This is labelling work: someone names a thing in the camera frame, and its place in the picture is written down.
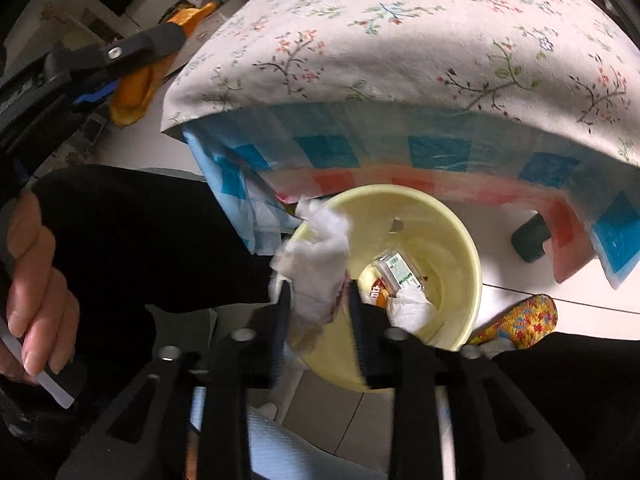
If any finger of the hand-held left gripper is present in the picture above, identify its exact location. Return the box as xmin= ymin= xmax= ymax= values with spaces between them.
xmin=42 ymin=22 xmax=187 ymax=85
xmin=71 ymin=80 xmax=124 ymax=107

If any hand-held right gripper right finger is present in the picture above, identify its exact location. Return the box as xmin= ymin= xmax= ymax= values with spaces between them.
xmin=347 ymin=280 xmax=586 ymax=480

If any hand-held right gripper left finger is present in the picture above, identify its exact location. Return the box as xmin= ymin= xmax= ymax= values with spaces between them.
xmin=55 ymin=280 xmax=297 ymax=480

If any red snack wrapper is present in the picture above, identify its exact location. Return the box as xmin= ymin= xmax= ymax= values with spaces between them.
xmin=367 ymin=280 xmax=395 ymax=309

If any white plastic bag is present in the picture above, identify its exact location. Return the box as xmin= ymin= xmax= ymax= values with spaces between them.
xmin=387 ymin=287 xmax=437 ymax=335

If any white tissue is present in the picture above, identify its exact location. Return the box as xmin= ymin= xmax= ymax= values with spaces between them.
xmin=269 ymin=197 xmax=352 ymax=343

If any clear plastic bottle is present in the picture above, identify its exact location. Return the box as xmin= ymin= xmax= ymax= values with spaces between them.
xmin=374 ymin=252 xmax=427 ymax=295

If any yellow plastic basin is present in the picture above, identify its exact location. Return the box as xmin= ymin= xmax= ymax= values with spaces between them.
xmin=287 ymin=184 xmax=484 ymax=394

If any person's left hand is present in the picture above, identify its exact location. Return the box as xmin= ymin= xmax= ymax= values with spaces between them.
xmin=0 ymin=191 xmax=82 ymax=387

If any person's left leg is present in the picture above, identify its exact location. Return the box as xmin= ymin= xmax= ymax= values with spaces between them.
xmin=31 ymin=164 xmax=282 ymax=333

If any person's leg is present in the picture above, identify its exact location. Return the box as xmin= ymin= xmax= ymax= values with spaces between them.
xmin=31 ymin=164 xmax=282 ymax=333
xmin=486 ymin=329 xmax=640 ymax=480

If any yellow patterned slipper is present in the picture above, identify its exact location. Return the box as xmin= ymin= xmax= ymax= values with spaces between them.
xmin=469 ymin=293 xmax=559 ymax=352

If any checkered plastic table cover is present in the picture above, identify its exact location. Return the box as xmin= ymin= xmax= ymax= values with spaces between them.
xmin=182 ymin=102 xmax=640 ymax=291

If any green table leg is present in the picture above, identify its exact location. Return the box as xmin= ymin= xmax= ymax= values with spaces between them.
xmin=511 ymin=211 xmax=552 ymax=264

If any person's right leg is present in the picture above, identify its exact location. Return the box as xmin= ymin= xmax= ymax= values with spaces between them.
xmin=486 ymin=329 xmax=640 ymax=480

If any floral white tablecloth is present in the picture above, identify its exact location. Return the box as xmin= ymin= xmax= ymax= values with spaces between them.
xmin=161 ymin=0 xmax=640 ymax=170

